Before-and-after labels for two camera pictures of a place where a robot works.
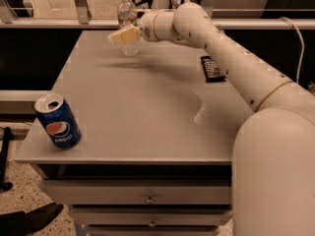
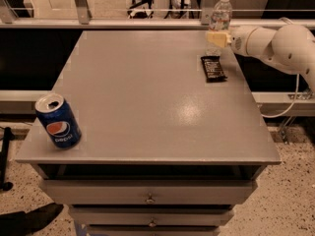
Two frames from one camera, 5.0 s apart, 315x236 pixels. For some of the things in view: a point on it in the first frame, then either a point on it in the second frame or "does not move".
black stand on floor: x=8 y=135 does not move
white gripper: x=146 y=28 to x=238 y=40
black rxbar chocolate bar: x=212 y=71 does not move
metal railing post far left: x=8 y=4 does not move
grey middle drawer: x=195 y=215 does not move
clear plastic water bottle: x=127 y=16 to x=220 y=17
